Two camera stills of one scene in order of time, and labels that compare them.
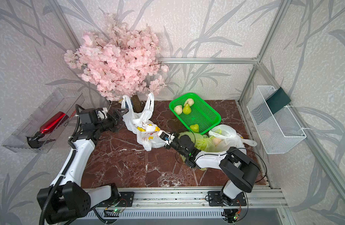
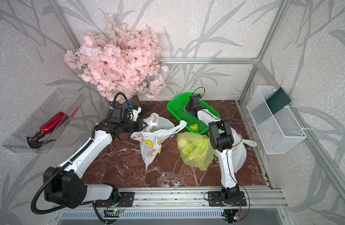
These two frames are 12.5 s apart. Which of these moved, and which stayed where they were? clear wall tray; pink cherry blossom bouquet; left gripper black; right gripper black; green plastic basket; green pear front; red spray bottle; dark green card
Moved: right gripper black; left gripper black
Stayed: pink cherry blossom bouquet; dark green card; clear wall tray; green plastic basket; green pear front; red spray bottle
